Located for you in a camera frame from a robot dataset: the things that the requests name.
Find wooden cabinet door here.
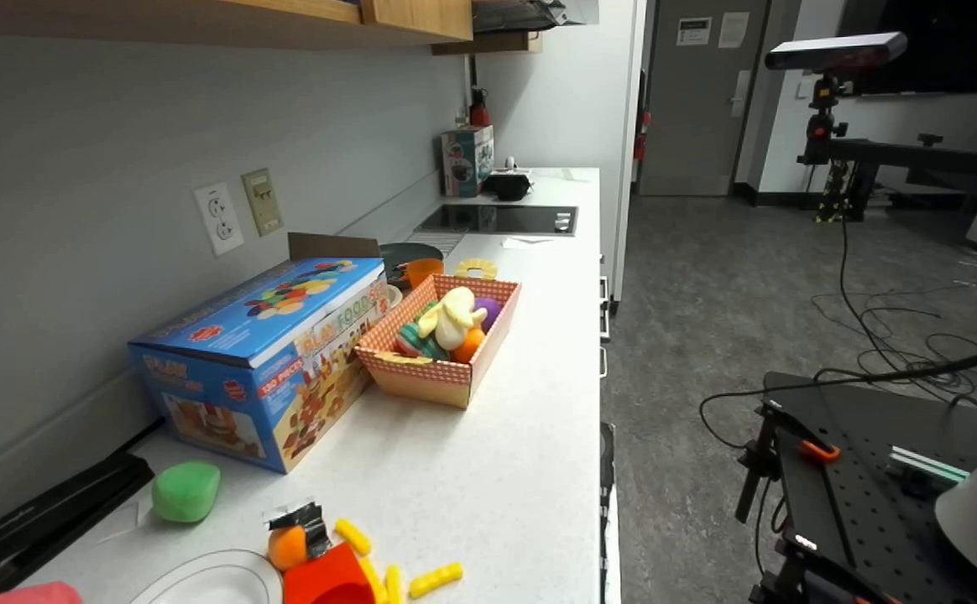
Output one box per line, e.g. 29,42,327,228
360,0,473,42

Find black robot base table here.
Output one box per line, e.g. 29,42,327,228
737,372,977,604

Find purple toy eggplant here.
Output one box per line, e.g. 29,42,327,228
478,296,501,332

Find orange toy fruit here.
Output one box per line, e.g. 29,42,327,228
449,326,487,362

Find yellow plush banana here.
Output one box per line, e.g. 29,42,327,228
417,285,487,353

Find red checkered cardboard basket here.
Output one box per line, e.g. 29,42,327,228
355,275,521,407

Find orange plastic cup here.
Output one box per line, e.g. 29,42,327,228
404,259,442,292

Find green toy vegetable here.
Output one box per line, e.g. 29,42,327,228
394,322,449,358

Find black induction cooktop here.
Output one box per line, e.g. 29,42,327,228
422,203,577,234

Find dark grey round tray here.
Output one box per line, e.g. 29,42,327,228
380,241,442,282

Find black bowl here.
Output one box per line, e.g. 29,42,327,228
482,172,532,200

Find colourful carton by stove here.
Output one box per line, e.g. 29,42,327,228
441,127,495,197

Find blue toy food box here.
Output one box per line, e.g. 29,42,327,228
127,254,389,474

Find yellow toy fries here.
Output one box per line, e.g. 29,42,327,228
333,518,464,604

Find orange and black toy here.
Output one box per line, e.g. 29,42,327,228
270,503,330,570

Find red toy fries holder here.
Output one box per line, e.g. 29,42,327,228
282,545,377,604

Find green toy food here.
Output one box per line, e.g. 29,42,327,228
153,458,223,524

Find pink folded cloth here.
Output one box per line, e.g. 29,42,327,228
0,580,85,604

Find yellow toy ring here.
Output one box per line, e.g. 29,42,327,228
458,254,503,282

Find beige wall plate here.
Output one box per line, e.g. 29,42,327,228
241,166,282,234

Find white wall outlet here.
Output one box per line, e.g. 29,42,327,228
195,186,245,254

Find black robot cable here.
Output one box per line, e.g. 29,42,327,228
693,210,977,456

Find black camera on boom stand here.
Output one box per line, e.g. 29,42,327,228
767,30,977,221

